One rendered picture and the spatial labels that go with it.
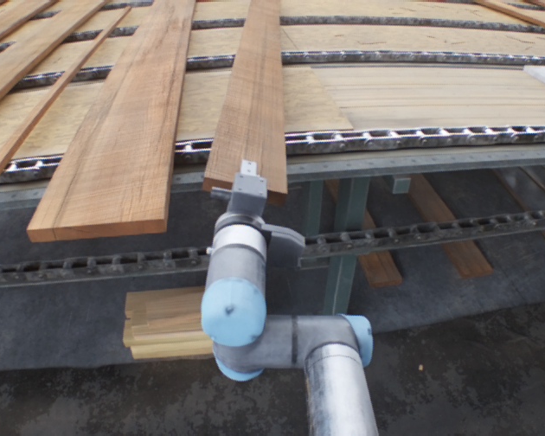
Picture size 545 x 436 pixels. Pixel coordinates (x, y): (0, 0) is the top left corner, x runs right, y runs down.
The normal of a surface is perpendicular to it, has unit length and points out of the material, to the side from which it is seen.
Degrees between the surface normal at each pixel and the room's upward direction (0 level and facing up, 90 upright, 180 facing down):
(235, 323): 90
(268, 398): 0
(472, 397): 0
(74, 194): 0
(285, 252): 90
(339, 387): 17
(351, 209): 90
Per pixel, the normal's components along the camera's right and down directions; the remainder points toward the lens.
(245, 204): 0.00, 0.62
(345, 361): 0.25, -0.90
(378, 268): 0.00, -0.79
